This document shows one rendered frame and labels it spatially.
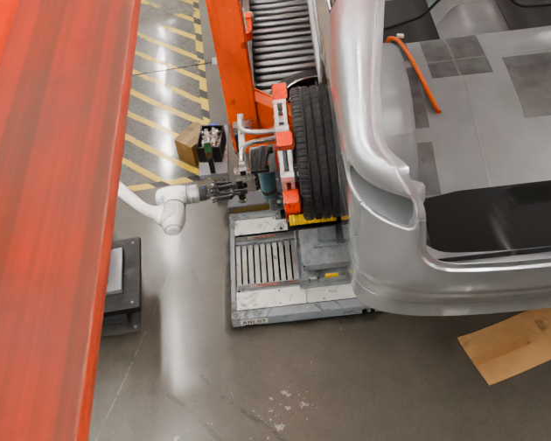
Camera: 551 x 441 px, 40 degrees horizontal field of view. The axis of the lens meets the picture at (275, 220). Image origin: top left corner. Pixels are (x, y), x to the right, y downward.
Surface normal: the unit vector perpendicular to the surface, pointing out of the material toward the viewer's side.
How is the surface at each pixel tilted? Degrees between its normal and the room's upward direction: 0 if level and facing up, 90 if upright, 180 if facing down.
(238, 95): 90
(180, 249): 0
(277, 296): 0
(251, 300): 0
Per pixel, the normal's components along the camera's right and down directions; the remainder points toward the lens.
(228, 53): 0.06, 0.73
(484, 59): -0.11, -0.75
